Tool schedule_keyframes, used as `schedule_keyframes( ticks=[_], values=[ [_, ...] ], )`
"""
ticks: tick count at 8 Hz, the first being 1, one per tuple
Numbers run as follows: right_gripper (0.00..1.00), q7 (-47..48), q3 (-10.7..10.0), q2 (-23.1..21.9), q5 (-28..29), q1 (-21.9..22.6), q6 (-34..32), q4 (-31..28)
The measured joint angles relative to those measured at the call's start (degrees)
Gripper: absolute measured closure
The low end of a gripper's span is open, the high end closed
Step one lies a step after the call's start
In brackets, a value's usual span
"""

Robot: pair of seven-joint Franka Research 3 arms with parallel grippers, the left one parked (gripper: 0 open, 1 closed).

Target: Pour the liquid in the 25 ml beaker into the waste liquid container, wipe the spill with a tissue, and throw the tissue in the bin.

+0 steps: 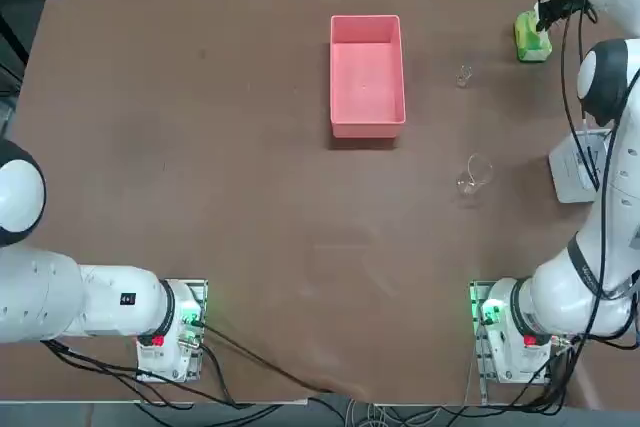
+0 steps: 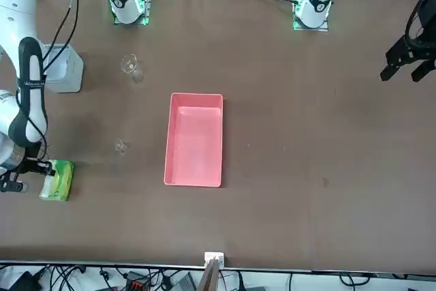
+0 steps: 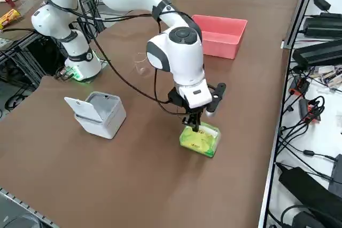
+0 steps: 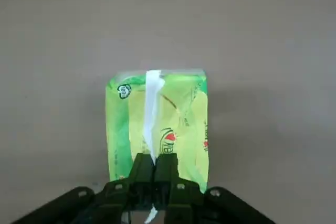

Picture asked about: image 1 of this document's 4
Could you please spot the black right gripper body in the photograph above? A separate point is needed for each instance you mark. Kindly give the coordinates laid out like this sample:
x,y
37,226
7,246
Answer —
x,y
562,1

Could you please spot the small glass beaker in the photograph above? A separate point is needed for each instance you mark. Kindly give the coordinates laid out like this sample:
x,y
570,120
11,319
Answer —
x,y
464,78

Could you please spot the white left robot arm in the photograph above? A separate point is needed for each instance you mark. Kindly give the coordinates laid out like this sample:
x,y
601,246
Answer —
x,y
50,297

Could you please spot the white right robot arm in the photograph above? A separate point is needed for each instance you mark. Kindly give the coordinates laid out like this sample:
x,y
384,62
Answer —
x,y
625,187

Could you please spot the green tissue pack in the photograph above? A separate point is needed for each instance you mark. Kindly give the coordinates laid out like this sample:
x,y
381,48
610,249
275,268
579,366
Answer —
x,y
530,42

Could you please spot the large glass beaker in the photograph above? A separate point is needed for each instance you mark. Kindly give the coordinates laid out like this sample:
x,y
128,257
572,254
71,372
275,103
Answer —
x,y
472,182

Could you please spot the pink plastic container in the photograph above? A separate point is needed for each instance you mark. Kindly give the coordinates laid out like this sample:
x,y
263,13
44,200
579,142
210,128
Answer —
x,y
367,82

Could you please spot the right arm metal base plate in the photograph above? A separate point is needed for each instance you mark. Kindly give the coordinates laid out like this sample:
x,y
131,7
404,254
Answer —
x,y
476,362

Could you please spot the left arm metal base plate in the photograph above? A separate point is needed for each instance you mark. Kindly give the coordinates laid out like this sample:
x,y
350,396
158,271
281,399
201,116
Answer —
x,y
197,372

